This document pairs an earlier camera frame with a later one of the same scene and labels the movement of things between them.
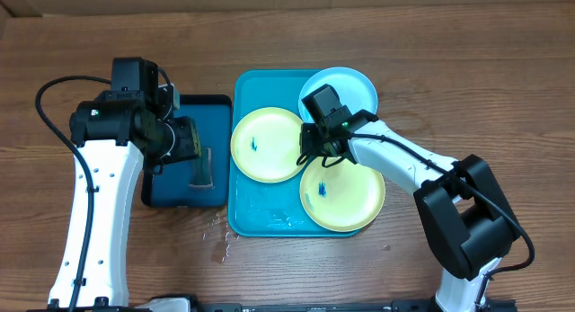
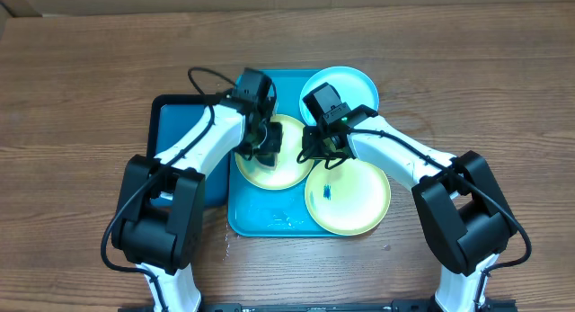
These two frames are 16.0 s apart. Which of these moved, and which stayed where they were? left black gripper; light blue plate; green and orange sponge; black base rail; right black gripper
Moved: left black gripper; green and orange sponge
Stayed: right black gripper; black base rail; light blue plate
